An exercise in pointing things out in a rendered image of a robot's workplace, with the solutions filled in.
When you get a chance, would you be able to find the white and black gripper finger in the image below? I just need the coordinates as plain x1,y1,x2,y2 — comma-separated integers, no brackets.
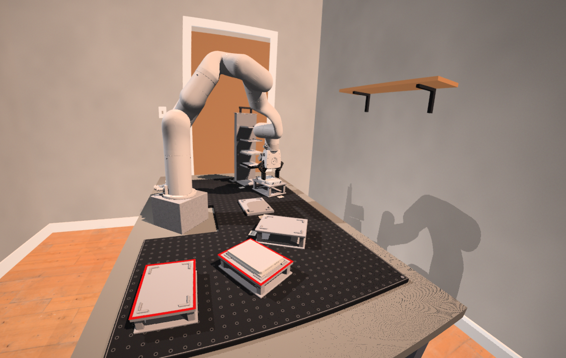
275,161,284,178
257,160,267,180

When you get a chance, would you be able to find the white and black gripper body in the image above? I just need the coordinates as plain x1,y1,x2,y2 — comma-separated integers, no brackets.
262,149,281,169

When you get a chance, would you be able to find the beige rectangular nest with red border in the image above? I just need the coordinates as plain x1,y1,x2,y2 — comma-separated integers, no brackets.
129,259,198,334

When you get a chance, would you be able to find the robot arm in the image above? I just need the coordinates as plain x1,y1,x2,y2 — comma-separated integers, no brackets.
154,51,283,200

